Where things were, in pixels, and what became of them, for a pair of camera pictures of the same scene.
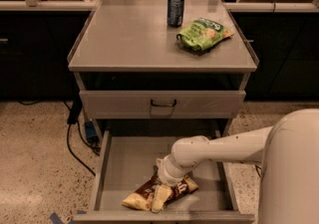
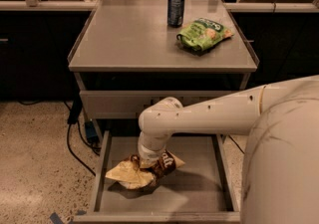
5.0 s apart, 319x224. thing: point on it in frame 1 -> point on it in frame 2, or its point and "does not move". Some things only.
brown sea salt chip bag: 142,198 -> 132,175
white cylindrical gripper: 166,177 -> 150,155
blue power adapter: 91,132 does not move
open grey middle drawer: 127,161 does not move
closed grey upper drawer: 162,105 does not move
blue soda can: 175,9 does not move
